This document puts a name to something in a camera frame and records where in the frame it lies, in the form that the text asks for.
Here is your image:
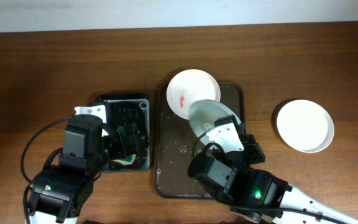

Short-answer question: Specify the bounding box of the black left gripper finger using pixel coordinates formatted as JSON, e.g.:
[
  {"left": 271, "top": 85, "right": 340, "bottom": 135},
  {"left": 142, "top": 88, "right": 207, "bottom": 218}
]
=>
[
  {"left": 113, "top": 126, "right": 129, "bottom": 159},
  {"left": 126, "top": 124, "right": 139, "bottom": 155}
]

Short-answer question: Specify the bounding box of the green yellow sponge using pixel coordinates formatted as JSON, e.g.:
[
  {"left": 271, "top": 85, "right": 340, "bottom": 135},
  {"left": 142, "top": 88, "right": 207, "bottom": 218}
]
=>
[{"left": 113, "top": 124, "right": 136, "bottom": 166}]

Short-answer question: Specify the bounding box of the pink plate with red stain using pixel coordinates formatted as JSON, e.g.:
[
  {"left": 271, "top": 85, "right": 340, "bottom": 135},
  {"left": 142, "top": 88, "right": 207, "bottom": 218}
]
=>
[{"left": 166, "top": 69, "right": 221, "bottom": 119}]

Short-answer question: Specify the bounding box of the white plate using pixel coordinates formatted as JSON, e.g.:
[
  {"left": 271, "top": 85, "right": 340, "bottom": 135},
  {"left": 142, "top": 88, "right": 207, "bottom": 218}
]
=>
[{"left": 275, "top": 100, "right": 335, "bottom": 153}]

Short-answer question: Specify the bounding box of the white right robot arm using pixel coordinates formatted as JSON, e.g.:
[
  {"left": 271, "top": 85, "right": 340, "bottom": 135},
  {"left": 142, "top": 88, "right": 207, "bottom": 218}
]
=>
[{"left": 188, "top": 115, "right": 358, "bottom": 223}]

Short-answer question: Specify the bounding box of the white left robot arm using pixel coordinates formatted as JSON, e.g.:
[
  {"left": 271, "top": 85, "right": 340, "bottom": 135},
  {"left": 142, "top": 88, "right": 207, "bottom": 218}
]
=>
[{"left": 23, "top": 114, "right": 139, "bottom": 223}]

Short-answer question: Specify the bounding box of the black soapy water tray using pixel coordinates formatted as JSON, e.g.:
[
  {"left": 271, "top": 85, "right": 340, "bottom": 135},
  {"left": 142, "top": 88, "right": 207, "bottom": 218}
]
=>
[{"left": 87, "top": 93, "right": 151, "bottom": 172}]

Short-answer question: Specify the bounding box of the brown serving tray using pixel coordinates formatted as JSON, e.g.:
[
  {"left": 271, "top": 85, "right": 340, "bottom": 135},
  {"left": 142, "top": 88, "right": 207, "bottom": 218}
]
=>
[{"left": 153, "top": 80, "right": 247, "bottom": 200}]

